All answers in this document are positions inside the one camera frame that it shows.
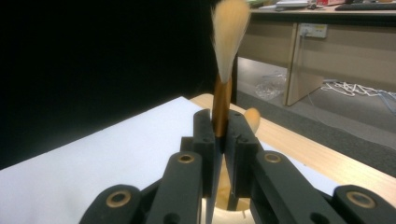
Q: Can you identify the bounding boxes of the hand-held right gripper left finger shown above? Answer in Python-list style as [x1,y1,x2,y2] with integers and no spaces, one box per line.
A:
[146,108,223,224]

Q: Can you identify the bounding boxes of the clear plastic bag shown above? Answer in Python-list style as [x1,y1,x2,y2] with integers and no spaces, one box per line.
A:
[255,72,288,101]

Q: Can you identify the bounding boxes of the white table cover board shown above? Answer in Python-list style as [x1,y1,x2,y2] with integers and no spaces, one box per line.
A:
[0,96,340,224]

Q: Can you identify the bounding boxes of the black curtain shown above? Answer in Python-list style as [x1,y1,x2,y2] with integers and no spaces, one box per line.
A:
[0,0,238,171]

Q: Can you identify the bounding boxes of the white cable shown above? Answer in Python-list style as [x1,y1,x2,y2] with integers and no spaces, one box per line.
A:
[320,79,396,105]

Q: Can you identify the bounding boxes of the white flat device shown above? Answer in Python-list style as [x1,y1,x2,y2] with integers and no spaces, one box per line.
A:
[275,0,310,8]

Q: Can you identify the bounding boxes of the thin black brush cream bristles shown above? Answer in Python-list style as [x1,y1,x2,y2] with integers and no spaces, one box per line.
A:
[210,0,252,139]

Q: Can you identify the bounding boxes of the light blue cable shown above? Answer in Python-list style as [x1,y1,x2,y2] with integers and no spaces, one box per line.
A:
[376,91,396,114]

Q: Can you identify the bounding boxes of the red box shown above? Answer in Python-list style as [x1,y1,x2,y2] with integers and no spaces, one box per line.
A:
[316,0,347,7]

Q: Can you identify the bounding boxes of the black keyboard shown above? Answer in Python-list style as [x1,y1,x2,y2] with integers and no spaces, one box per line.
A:
[334,2,396,12]

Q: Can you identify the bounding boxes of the beige office desk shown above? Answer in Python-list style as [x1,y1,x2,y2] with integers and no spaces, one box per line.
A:
[236,6,396,107]

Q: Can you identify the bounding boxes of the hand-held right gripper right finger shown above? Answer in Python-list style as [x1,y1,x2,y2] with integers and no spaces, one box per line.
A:
[224,110,347,224]

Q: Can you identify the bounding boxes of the cream ribbed wooden holder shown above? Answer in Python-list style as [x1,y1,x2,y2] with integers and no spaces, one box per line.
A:
[199,157,252,224]

